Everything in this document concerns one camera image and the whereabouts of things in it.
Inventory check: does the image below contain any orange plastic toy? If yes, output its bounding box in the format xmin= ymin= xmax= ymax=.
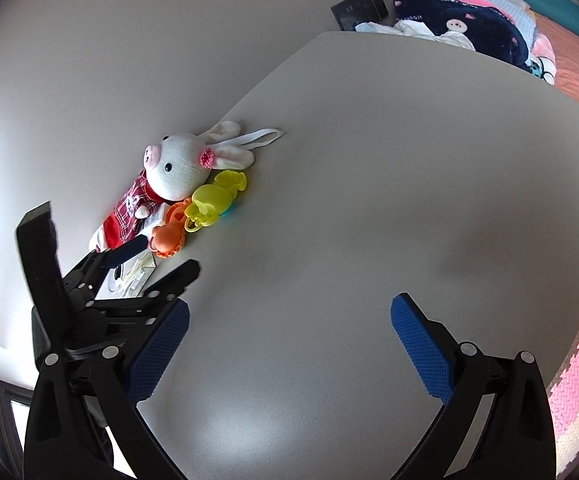
xmin=149 ymin=199 xmax=192 ymax=259

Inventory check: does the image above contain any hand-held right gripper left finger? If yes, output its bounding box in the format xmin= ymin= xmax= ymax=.
xmin=22 ymin=298 xmax=191 ymax=480

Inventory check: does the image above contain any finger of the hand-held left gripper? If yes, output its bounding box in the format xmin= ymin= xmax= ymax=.
xmin=139 ymin=259 xmax=202 ymax=306
xmin=72 ymin=236 xmax=149 ymax=293

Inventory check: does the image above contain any white crumpled cloth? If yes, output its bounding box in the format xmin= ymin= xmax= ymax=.
xmin=354 ymin=21 xmax=477 ymax=52

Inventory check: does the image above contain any yellow plastic toy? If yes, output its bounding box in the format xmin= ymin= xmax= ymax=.
xmin=184 ymin=184 xmax=235 ymax=233

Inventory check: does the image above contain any navy printed blanket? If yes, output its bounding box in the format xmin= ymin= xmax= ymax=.
xmin=392 ymin=0 xmax=533 ymax=68

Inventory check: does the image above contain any white plastic packet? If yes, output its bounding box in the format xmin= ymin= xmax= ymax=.
xmin=95 ymin=254 xmax=157 ymax=301

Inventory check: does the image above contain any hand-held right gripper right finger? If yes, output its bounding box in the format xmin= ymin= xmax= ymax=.
xmin=391 ymin=292 xmax=557 ymax=480

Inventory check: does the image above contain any white pig plush toy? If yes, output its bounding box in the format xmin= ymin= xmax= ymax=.
xmin=88 ymin=120 xmax=285 ymax=255

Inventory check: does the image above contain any light blue folded cloth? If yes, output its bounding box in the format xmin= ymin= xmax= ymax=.
xmin=474 ymin=0 xmax=537 ymax=48

